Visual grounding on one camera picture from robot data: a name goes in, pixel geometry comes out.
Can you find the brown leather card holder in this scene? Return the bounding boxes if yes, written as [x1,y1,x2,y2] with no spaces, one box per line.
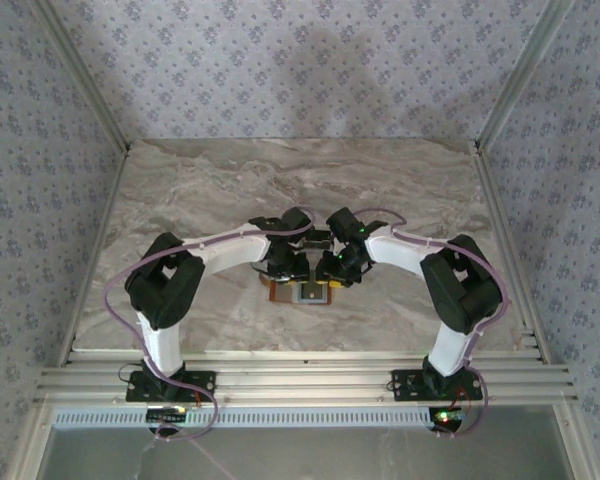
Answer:
[267,277,334,308]

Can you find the grey metal panel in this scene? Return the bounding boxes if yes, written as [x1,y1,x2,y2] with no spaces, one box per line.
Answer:
[34,424,581,480]

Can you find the small controller circuit board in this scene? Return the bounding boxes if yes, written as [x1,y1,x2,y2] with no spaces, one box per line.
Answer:
[428,407,467,432]
[146,406,188,425]

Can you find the aluminium front frame rails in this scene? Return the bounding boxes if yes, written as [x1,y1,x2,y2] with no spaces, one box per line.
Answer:
[33,349,579,405]

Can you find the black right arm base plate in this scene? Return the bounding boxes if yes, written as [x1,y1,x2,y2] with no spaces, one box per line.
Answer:
[390,368,483,401]

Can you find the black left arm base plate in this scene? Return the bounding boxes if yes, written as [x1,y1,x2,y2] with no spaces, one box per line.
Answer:
[125,370,217,403]

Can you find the slotted grey cable duct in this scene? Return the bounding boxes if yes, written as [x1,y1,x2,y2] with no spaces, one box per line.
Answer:
[52,405,434,430]

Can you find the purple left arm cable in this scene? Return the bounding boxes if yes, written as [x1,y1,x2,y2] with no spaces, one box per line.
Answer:
[103,207,317,442]

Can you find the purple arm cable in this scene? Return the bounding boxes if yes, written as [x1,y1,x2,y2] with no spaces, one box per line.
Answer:
[103,207,317,442]
[352,207,509,441]

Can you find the aluminium side rail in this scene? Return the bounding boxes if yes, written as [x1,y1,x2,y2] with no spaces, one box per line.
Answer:
[472,143,552,364]
[57,147,131,369]

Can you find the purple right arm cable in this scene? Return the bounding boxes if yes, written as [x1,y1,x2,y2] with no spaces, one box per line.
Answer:
[352,207,509,441]

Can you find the thin white cable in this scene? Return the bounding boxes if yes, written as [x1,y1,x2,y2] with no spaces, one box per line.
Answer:
[187,437,235,480]

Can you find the aluminium corner post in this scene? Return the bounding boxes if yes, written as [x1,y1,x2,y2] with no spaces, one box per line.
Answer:
[29,0,132,152]
[478,0,577,149]

